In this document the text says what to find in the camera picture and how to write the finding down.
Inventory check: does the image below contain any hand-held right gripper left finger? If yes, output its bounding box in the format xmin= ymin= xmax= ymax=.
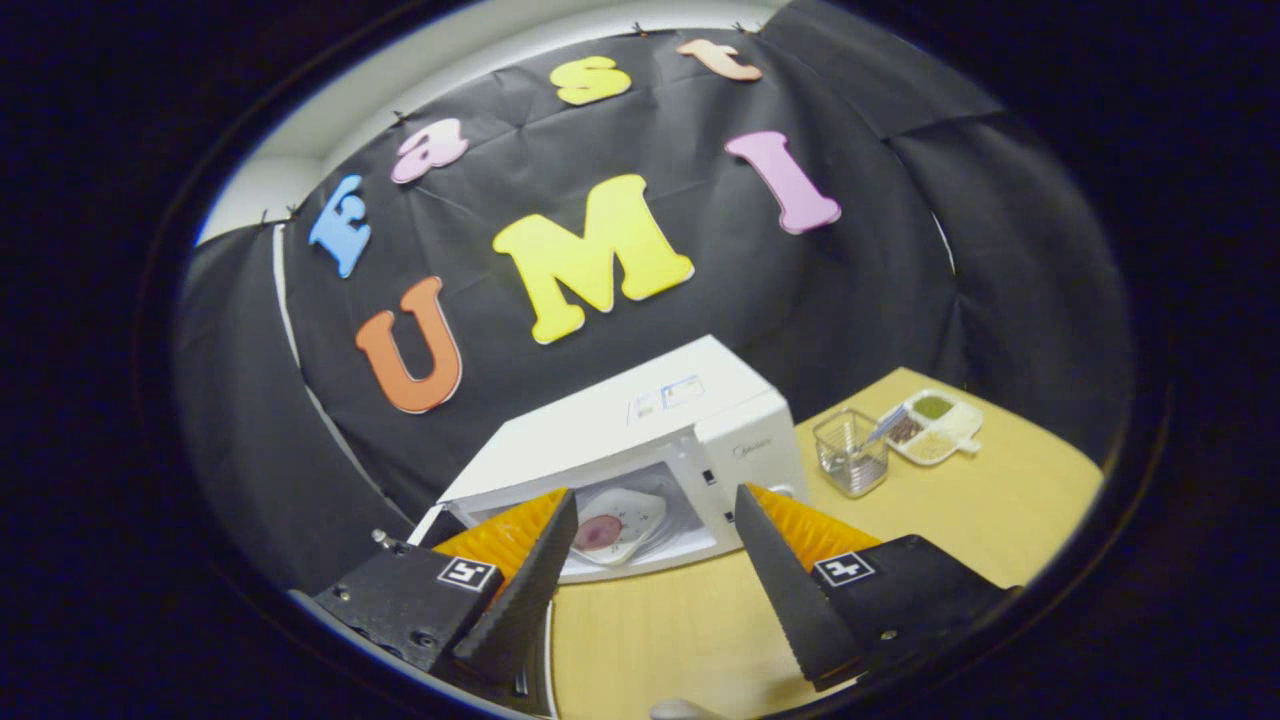
xmin=312 ymin=487 xmax=579 ymax=686

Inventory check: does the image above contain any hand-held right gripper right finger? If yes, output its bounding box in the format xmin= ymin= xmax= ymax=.
xmin=735 ymin=483 xmax=1011 ymax=691

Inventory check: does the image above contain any divided white grain dish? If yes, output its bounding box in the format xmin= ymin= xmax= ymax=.
xmin=885 ymin=388 xmax=984 ymax=467

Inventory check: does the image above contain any grey-handled utensil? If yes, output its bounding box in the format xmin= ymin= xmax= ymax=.
xmin=865 ymin=405 xmax=911 ymax=446

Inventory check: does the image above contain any white microwave oven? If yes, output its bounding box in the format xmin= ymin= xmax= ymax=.
xmin=290 ymin=335 xmax=809 ymax=719

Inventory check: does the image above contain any metal wire basket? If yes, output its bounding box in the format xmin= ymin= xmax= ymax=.
xmin=812 ymin=408 xmax=891 ymax=499

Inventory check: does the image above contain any white square plate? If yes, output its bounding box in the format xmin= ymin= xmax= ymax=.
xmin=572 ymin=488 xmax=669 ymax=567

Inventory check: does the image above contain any black backdrop cloth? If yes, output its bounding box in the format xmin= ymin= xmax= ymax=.
xmin=175 ymin=0 xmax=1136 ymax=601

